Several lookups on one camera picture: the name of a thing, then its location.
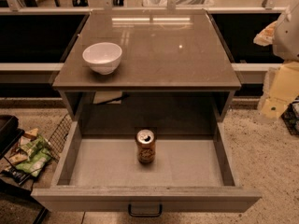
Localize yellow triangular snack pack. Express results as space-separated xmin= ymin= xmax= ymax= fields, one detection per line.
xmin=23 ymin=128 xmax=38 ymax=140

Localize grey cabinet with counter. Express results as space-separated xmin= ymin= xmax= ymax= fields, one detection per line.
xmin=51 ymin=9 xmax=243 ymax=123

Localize orange soda can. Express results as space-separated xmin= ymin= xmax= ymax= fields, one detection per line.
xmin=135 ymin=129 xmax=156 ymax=164

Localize grey open top drawer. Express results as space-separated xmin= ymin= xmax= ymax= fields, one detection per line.
xmin=32 ymin=123 xmax=262 ymax=213

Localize black wire basket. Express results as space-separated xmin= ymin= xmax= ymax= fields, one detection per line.
xmin=1 ymin=115 xmax=71 ymax=185

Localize green snack bag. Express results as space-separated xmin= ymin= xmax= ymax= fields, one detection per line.
xmin=16 ymin=135 xmax=51 ymax=177

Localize black tray on left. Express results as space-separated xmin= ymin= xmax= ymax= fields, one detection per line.
xmin=0 ymin=115 xmax=24 ymax=159

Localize black wire rack right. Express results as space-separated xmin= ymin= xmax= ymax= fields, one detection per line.
xmin=281 ymin=102 xmax=299 ymax=136

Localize black drawer handle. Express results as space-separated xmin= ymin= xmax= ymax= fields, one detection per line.
xmin=127 ymin=204 xmax=163 ymax=217

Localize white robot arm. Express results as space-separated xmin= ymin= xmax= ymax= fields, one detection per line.
xmin=253 ymin=0 xmax=299 ymax=120

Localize white ceramic bowl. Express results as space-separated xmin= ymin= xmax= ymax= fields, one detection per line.
xmin=82 ymin=42 xmax=122 ymax=75

